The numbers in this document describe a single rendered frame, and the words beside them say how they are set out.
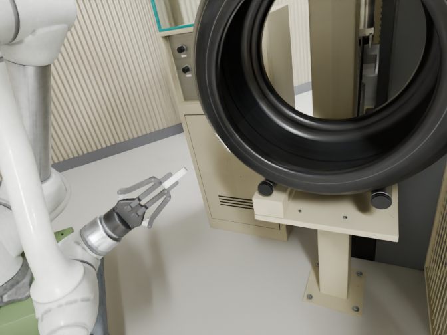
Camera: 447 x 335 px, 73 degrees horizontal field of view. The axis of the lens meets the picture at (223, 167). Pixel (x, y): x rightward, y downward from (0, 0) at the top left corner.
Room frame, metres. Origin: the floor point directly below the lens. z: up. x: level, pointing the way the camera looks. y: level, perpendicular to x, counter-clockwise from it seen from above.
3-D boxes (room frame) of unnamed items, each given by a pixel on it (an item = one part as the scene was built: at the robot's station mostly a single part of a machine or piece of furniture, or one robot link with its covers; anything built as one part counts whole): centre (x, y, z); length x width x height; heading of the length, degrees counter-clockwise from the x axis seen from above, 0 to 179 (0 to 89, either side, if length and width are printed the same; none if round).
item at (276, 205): (0.82, -0.19, 0.83); 0.36 x 0.09 x 0.06; 149
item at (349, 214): (0.75, -0.31, 0.80); 0.37 x 0.36 x 0.02; 59
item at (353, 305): (0.98, -0.43, 0.01); 0.27 x 0.27 x 0.02; 59
